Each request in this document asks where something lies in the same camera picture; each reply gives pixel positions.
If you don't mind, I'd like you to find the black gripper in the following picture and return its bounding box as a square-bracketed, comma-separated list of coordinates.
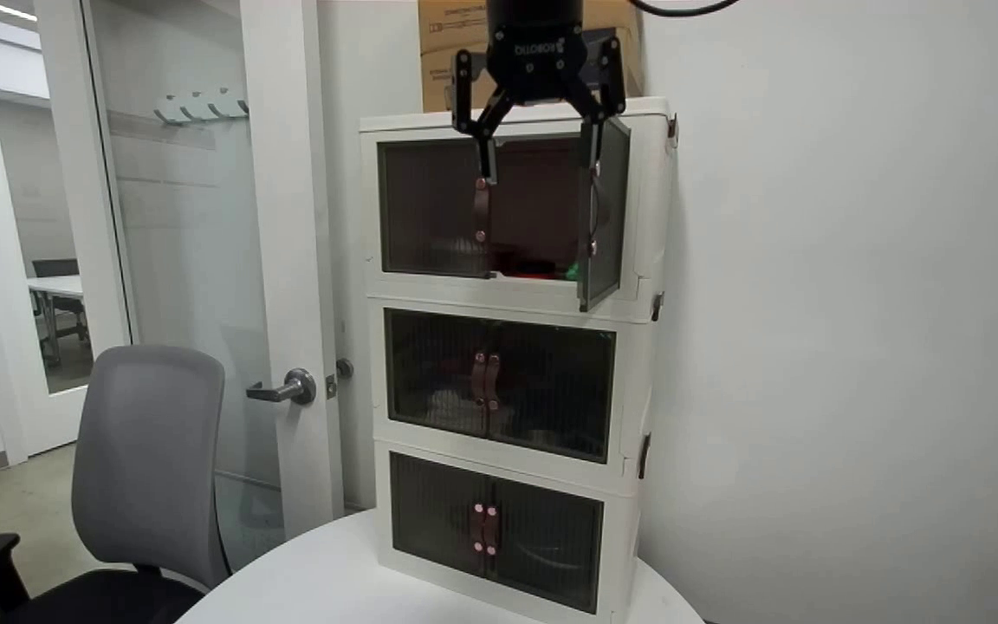
[451, 0, 631, 188]

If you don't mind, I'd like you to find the dark ribbed cabinet door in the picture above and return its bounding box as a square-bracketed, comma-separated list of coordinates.
[389, 450, 493, 581]
[376, 135, 493, 280]
[385, 309, 493, 446]
[577, 115, 638, 315]
[485, 323, 620, 465]
[483, 478, 607, 616]

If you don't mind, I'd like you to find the cardboard box with dark label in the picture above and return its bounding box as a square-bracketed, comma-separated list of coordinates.
[415, 0, 650, 115]

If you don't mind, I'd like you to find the red toy pepper green stem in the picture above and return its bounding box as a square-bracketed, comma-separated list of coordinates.
[520, 247, 585, 283]

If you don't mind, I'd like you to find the white three-tier storage cabinet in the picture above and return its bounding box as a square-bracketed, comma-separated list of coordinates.
[359, 92, 684, 624]

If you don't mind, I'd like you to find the white room door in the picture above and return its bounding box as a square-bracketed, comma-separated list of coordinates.
[236, 0, 346, 540]

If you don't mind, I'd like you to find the white coat hook rack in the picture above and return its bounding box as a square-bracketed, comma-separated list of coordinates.
[154, 86, 255, 129]

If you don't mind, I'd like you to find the small metal door lock knob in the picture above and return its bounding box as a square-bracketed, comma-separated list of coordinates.
[323, 356, 359, 401]

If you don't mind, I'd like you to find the grey office chair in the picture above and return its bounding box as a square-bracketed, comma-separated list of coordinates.
[0, 343, 236, 624]

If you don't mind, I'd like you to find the metal door lever handle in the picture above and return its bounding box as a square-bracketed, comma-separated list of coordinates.
[248, 364, 318, 408]

